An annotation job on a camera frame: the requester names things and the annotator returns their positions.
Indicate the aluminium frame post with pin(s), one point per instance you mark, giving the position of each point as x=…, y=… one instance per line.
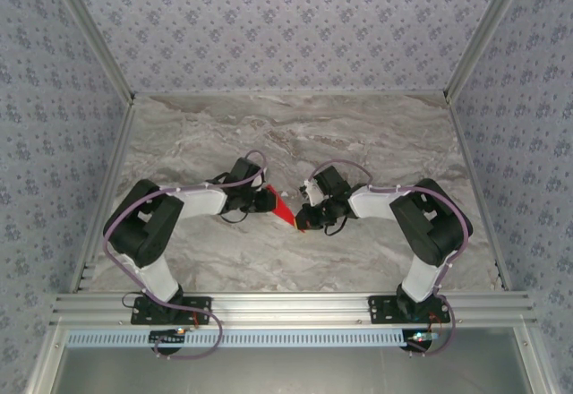
x=484, y=31
x=92, y=31

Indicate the aluminium mounting rail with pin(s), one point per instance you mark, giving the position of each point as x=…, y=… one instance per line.
x=286, y=309

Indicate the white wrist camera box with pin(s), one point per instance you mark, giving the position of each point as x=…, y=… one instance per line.
x=259, y=181
x=313, y=192

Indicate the grey metal tray panel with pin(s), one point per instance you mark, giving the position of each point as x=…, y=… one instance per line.
x=286, y=371

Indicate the aluminium table side rail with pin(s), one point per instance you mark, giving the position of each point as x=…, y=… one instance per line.
x=108, y=188
x=469, y=165

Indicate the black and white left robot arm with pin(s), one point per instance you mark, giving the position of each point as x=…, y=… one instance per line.
x=201, y=203

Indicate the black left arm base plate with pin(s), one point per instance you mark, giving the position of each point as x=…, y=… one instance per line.
x=203, y=315

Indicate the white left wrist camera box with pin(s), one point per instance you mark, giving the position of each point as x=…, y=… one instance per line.
x=259, y=181

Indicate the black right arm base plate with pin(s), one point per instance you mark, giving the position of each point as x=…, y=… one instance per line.
x=380, y=313

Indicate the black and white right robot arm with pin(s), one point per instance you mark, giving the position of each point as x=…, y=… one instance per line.
x=371, y=199

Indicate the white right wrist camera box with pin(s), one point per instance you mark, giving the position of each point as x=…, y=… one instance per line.
x=313, y=192

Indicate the small black adapter board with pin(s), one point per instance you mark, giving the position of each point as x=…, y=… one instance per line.
x=165, y=336
x=423, y=336

